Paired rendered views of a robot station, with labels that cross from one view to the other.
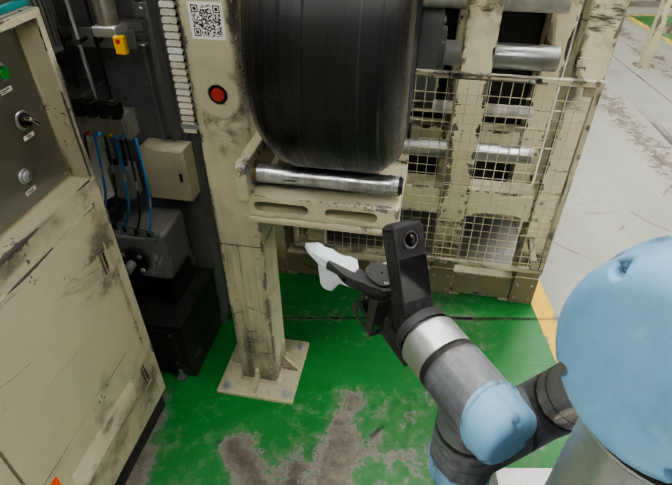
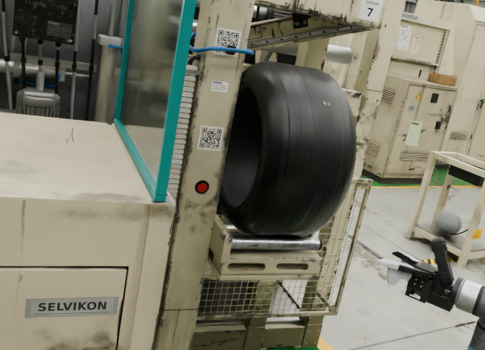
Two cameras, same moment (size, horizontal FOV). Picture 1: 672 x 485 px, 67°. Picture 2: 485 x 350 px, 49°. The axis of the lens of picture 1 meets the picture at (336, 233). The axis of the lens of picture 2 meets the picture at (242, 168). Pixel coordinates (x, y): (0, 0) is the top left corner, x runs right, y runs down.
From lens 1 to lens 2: 1.09 m
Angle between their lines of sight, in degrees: 37
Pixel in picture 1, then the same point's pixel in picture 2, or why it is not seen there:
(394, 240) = (442, 245)
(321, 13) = (323, 139)
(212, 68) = (204, 169)
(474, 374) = not seen: outside the picture
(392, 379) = not seen: outside the picture
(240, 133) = (210, 214)
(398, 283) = (446, 266)
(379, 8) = (350, 138)
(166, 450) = not seen: outside the picture
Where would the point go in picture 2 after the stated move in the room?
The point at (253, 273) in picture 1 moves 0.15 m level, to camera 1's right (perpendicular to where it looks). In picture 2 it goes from (184, 334) to (222, 328)
